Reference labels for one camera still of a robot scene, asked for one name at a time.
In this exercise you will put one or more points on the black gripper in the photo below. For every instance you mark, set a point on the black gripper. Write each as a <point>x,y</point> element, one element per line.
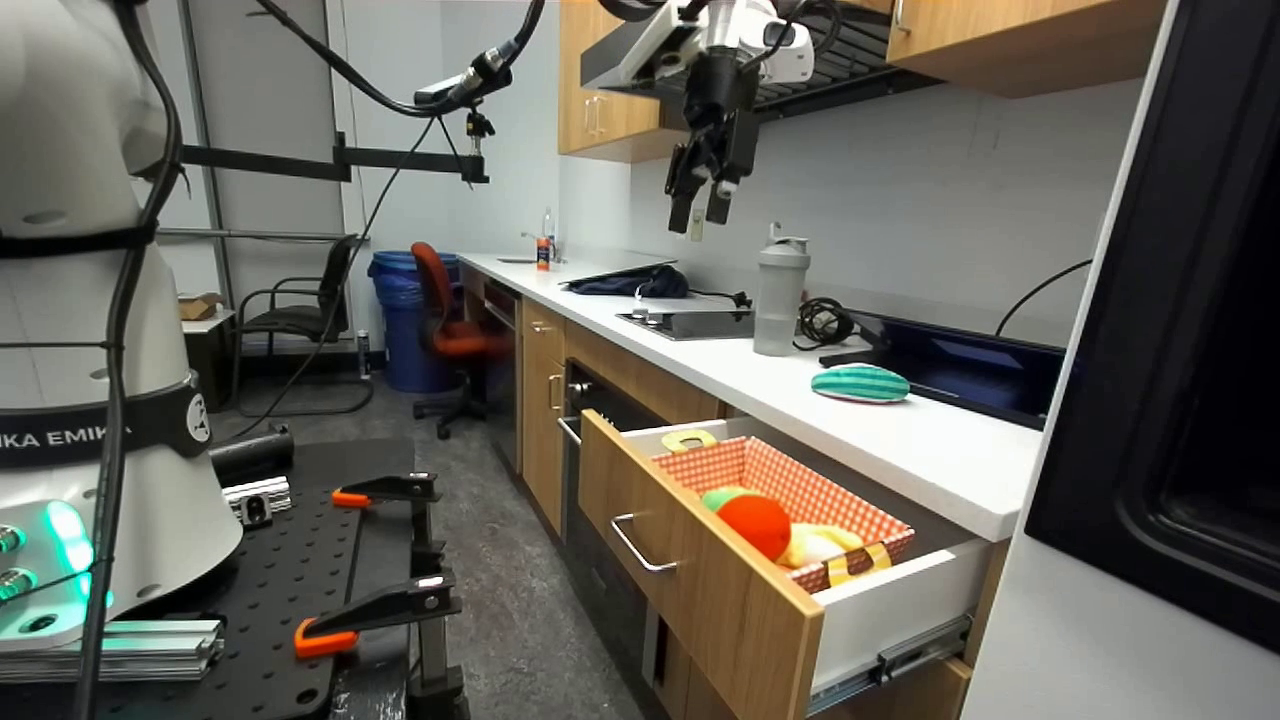
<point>712,115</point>

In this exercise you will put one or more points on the orange round plush toy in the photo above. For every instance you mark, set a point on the orange round plush toy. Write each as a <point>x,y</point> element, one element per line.
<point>757,524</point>

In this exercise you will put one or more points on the wooden drawer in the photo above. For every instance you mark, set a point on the wooden drawer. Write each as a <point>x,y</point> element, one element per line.
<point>722,600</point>

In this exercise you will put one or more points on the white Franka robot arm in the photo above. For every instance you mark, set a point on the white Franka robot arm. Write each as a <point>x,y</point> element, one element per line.
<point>82,334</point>

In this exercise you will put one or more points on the green plush toy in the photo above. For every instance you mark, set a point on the green plush toy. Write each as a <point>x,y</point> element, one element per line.
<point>722,496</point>

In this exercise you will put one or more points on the yellow banana plush toy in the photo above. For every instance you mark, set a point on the yellow banana plush toy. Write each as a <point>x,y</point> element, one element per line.
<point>821,541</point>

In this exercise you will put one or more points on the black bag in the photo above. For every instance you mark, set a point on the black bag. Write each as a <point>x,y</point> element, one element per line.
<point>633,280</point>

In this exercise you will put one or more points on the grey shaker bottle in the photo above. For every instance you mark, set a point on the grey shaker bottle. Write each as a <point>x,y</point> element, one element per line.
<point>783,302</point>

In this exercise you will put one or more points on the small bottle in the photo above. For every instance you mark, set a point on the small bottle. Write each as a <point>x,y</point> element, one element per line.
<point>546,254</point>

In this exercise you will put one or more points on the black headphones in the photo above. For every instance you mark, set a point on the black headphones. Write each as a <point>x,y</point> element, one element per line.
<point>826,320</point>

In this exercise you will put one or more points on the grey range hood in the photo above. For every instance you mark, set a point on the grey range hood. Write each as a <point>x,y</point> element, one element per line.
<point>852,61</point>

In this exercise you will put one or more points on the teal striped watermelon plush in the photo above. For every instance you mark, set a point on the teal striped watermelon plush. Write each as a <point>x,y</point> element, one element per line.
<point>863,383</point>

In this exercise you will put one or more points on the wooden base cabinet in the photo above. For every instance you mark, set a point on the wooden base cabinet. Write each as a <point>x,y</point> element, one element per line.
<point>543,427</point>

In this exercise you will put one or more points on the red office chair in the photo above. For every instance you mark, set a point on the red office chair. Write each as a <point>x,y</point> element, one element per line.
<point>453,341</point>

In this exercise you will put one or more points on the orange gingham basket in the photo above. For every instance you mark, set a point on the orange gingham basket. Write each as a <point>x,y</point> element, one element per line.
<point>826,503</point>

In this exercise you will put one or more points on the blue trash bin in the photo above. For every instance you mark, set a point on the blue trash bin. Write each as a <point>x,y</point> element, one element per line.
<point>403,334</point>

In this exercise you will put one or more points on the black dishwasher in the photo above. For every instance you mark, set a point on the black dishwasher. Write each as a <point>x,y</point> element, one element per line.
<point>605,563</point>

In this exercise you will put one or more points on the black armchair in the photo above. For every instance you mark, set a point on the black armchair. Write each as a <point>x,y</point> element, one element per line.
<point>333,275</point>

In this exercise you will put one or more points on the black appliance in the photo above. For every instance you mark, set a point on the black appliance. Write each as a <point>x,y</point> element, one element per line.
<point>1186,334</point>

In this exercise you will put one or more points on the grey metal pole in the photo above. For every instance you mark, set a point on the grey metal pole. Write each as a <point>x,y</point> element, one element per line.
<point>200,94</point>

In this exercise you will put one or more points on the small cardboard box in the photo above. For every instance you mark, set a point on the small cardboard box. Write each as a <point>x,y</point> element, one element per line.
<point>199,306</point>

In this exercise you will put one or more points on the dark small side cabinet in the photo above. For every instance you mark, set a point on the dark small side cabinet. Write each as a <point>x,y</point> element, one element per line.
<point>211,363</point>

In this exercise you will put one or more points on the small black box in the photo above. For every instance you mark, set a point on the small black box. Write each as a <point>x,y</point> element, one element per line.
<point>250,457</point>

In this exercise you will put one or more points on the small white device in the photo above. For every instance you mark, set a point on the small white device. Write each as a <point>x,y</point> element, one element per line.
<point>259,503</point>

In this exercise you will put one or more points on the black perforated table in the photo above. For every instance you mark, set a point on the black perforated table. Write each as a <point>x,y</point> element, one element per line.
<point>280,586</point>

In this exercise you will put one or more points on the grey appliance cabinet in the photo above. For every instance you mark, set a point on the grey appliance cabinet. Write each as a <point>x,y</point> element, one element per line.
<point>1107,654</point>

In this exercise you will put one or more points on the aluminium extrusion bar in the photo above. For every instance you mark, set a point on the aluminium extrusion bar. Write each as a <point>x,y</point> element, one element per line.
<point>144,647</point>

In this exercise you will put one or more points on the narrow wooden wall cabinet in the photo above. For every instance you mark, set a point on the narrow wooden wall cabinet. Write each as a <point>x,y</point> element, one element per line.
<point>603,125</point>

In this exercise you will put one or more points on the wide wooden wall cabinet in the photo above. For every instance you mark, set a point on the wide wooden wall cabinet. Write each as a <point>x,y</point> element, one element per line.
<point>1014,32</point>

